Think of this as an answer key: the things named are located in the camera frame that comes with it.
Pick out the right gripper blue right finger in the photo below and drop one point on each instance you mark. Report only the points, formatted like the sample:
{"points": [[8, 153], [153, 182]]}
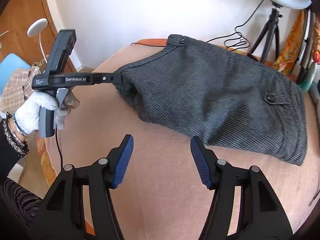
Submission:
{"points": [[261, 215]]}

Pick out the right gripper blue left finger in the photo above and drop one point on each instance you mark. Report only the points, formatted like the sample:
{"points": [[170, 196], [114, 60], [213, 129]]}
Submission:
{"points": [[61, 213]]}

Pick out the grey tweed pants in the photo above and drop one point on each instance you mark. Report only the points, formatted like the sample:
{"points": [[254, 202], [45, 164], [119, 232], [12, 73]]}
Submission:
{"points": [[227, 99]]}

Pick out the left forearm black sleeve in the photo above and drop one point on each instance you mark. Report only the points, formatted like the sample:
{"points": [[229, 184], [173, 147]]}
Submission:
{"points": [[11, 150]]}

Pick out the left hand white glove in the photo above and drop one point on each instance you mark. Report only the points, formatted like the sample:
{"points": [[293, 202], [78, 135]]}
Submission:
{"points": [[42, 112]]}

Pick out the checkered cloth on chair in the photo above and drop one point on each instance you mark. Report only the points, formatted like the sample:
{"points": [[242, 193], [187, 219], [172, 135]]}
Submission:
{"points": [[18, 89]]}

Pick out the blue chair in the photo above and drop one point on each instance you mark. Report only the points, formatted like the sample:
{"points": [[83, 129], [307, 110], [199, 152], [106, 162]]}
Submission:
{"points": [[10, 63]]}

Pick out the white clip desk lamp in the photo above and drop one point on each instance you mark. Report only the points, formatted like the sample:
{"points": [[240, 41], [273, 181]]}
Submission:
{"points": [[35, 30]]}

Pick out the orange floral bed sheet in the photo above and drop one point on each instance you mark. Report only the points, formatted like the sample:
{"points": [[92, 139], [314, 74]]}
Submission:
{"points": [[48, 170]]}

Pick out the orange patterned scarf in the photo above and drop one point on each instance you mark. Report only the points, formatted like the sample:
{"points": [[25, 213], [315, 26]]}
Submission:
{"points": [[287, 58]]}

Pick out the black tripod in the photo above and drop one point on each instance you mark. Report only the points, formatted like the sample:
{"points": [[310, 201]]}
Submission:
{"points": [[270, 30]]}

